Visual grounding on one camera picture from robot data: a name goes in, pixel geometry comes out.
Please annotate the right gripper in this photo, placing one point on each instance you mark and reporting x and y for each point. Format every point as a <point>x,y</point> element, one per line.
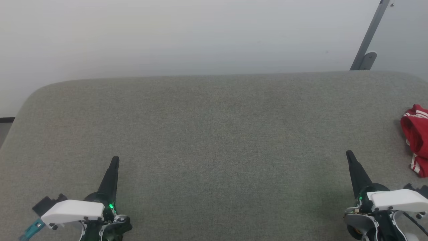
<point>366,221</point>

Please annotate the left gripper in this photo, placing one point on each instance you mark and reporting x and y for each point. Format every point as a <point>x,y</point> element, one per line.
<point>110,229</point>

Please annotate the black baseboard strip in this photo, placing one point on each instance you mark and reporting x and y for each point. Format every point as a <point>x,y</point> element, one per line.
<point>6,119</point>

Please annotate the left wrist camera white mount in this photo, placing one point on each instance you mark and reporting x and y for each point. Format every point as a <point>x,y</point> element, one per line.
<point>73,211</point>

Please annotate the red and white basketball jersey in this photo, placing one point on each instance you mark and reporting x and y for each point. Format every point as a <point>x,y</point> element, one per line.
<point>418,134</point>

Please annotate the grey metal pole with bracket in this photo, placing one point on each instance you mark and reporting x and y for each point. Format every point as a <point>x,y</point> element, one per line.
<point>371,31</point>

